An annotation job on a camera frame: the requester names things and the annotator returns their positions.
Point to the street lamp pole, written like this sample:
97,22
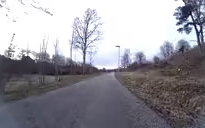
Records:
119,58

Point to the pale grass verge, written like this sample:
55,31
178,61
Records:
30,85

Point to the row of distant trees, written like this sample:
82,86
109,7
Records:
150,55

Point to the row of bare trees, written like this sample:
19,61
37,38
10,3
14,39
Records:
43,56

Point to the grey asphalt path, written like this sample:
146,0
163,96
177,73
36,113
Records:
96,103

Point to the dark pine tree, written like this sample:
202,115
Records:
195,20

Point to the dark hedge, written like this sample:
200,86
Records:
40,66

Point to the tall bare tree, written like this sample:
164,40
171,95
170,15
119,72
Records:
85,36

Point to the brown leaf-strewn grass slope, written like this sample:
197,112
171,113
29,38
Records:
170,90

